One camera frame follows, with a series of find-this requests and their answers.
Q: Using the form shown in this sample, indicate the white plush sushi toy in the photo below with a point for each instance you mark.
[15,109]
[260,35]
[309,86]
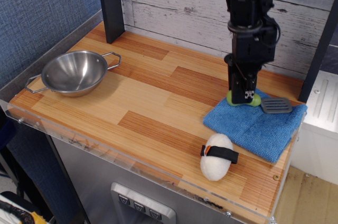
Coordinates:
[216,157]

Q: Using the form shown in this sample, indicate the silver button control panel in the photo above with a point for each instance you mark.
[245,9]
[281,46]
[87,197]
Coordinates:
[127,197]

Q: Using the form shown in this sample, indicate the yellow black object bottom-left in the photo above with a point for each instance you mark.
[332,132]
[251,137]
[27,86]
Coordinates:
[9,212]

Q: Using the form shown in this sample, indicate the steel two-handled bowl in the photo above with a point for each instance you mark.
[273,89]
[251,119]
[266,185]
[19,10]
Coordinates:
[76,73]

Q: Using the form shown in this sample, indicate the green handled grey spatula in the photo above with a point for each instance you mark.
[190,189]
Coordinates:
[268,105]

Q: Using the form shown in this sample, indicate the dark right vertical post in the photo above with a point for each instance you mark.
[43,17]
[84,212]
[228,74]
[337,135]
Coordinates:
[319,55]

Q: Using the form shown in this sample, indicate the blue folded cloth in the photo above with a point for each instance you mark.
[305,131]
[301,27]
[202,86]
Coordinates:
[266,135]

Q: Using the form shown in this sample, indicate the clear acrylic edge guard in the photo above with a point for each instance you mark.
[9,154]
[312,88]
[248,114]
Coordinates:
[160,138]

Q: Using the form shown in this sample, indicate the stainless steel cabinet front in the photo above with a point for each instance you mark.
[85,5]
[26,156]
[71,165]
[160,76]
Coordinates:
[93,168]

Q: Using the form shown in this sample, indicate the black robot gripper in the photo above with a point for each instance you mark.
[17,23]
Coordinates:
[252,47]

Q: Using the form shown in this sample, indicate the white ribbed appliance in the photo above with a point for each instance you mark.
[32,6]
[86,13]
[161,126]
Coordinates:
[315,151]

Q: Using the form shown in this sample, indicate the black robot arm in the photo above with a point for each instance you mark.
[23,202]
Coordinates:
[249,13]

